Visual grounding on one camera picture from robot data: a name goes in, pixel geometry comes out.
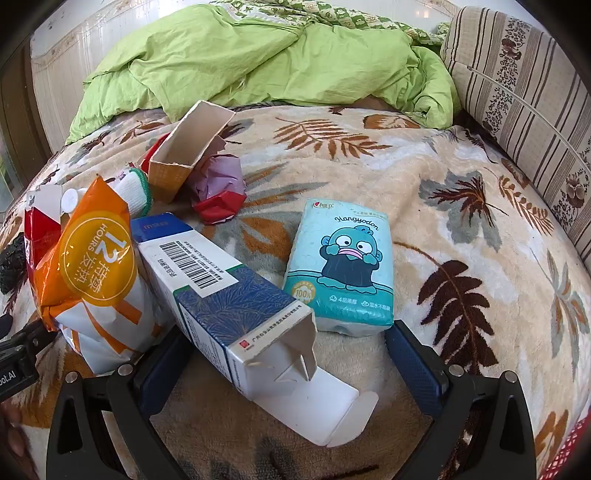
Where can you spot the teal cartoon tissue pack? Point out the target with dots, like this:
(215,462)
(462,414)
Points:
(342,266)

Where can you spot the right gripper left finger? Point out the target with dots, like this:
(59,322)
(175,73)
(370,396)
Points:
(79,445)

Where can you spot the red foot patch pouch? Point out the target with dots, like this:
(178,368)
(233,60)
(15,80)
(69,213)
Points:
(219,208)

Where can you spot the orange white snack bag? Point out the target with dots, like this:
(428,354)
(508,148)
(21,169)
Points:
(88,286)

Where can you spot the green quilt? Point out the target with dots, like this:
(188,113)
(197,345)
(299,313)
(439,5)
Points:
(237,53)

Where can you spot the striped floral cushion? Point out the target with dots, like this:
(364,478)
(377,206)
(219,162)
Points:
(519,85)

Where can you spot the person left hand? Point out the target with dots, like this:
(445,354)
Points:
(16,439)

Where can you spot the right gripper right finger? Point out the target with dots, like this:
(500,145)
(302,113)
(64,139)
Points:
(493,410)

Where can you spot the black plastic bag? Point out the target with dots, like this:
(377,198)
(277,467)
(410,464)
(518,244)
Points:
(12,264)

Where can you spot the white spray bottle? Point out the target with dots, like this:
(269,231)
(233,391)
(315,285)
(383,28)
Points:
(70,199)

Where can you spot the purple paper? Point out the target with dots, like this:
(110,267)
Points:
(214,175)

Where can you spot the orange cardboard box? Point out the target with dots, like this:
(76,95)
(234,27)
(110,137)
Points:
(176,156)

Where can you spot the blue white medicine box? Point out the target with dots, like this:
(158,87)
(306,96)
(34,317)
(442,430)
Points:
(260,338)

